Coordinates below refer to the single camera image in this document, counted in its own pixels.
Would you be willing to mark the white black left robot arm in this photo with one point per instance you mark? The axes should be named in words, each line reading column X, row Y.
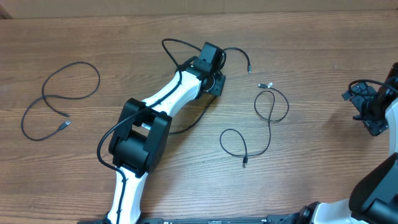
column 139, row 138

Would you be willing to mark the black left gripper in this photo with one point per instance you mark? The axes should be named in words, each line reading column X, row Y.
column 221, row 83

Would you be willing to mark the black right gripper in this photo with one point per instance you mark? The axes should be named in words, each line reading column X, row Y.
column 364, row 104

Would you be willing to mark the brown cardboard backdrop panel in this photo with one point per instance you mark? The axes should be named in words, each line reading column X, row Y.
column 30, row 9

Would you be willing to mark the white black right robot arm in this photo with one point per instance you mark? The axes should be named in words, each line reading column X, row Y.
column 374, row 198

